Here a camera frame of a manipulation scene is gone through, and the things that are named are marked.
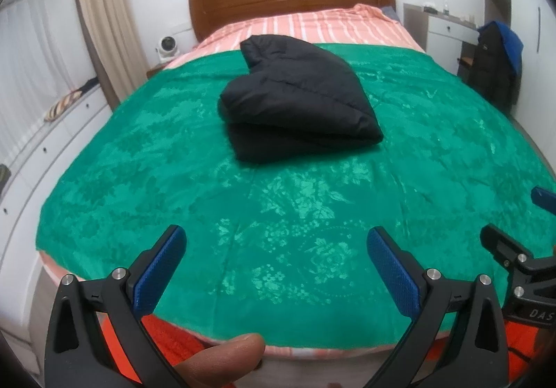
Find green floral blanket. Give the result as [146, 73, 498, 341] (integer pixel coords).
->
[37, 42, 556, 347]

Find person's left hand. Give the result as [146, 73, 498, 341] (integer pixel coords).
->
[173, 333, 267, 388]

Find white round fan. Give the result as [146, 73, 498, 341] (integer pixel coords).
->
[155, 35, 181, 64]

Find black padded jacket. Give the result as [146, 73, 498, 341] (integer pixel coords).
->
[217, 34, 384, 163]

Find beige curtain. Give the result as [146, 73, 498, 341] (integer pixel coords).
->
[72, 0, 146, 111]

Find striped cushion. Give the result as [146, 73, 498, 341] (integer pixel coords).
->
[43, 92, 83, 123]

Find black and blue hanging jacket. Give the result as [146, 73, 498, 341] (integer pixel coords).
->
[469, 21, 524, 115]

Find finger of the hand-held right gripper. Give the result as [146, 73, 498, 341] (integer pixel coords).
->
[531, 186, 556, 215]
[480, 224, 556, 284]

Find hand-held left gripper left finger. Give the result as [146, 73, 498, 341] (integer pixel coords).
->
[43, 225, 187, 388]

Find wooden nightstand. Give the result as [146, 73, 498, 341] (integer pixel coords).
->
[145, 62, 169, 80]

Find white window bench cabinet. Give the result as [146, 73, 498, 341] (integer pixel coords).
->
[0, 86, 114, 276]

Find wooden chair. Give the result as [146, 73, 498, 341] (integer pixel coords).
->
[456, 55, 477, 82]

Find white sheer curtain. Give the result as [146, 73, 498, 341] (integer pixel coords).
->
[0, 0, 105, 180]

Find pink striped bed sheet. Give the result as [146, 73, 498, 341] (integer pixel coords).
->
[39, 3, 461, 360]

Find white desk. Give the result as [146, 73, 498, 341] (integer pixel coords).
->
[428, 10, 483, 67]

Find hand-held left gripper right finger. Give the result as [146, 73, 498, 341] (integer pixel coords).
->
[365, 227, 509, 388]

